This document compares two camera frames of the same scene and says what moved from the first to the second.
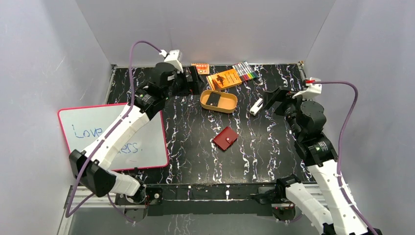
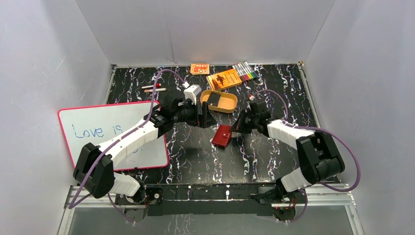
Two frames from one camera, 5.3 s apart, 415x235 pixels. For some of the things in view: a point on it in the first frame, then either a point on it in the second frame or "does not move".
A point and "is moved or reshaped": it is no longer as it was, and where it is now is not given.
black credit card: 213,99 does not move
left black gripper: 189,80 → 199,115
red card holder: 225,138 is moved or reshaped
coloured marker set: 244,71 does not move
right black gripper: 281,95 → 237,127
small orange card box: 202,68 does not move
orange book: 223,80 does not move
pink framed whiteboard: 145,148 does not move
